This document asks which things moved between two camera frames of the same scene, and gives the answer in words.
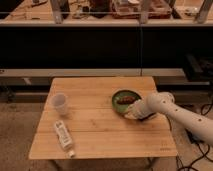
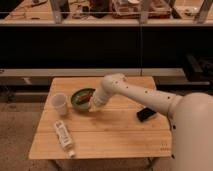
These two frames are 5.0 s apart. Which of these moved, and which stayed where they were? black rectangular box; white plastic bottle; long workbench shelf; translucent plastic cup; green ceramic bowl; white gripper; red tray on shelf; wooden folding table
Moved: green ceramic bowl; white gripper
Stayed: white plastic bottle; wooden folding table; red tray on shelf; long workbench shelf; translucent plastic cup; black rectangular box
